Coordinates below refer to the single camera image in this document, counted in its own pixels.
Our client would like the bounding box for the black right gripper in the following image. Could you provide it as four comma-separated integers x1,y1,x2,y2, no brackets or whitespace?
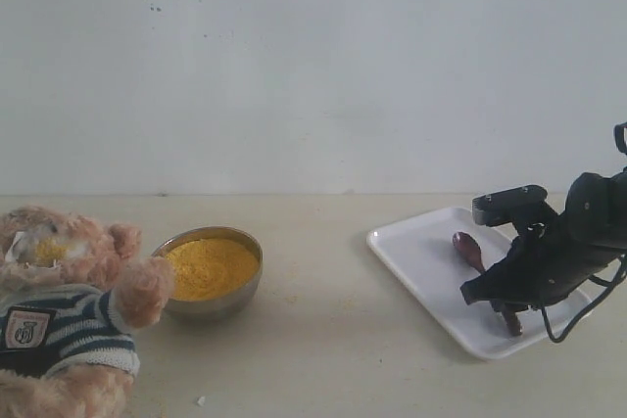
459,214,622,311

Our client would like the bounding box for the brown wooden spoon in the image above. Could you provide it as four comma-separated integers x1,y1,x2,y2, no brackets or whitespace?
452,231,522,337

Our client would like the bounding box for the tan teddy bear striped shirt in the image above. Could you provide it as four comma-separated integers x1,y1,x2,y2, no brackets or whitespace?
1,207,174,417

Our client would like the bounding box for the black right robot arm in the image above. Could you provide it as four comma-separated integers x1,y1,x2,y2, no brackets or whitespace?
460,172,626,310

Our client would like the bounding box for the white rectangular plastic tray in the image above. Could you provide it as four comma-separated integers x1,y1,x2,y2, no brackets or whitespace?
365,206,595,360

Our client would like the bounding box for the stainless steel bowl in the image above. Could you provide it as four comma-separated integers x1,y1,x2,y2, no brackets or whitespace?
153,226,264,322

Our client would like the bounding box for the yellow millet grain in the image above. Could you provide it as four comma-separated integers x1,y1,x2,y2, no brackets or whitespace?
166,238,260,302

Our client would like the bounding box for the black camera cable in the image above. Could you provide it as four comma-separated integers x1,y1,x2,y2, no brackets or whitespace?
538,121,627,345

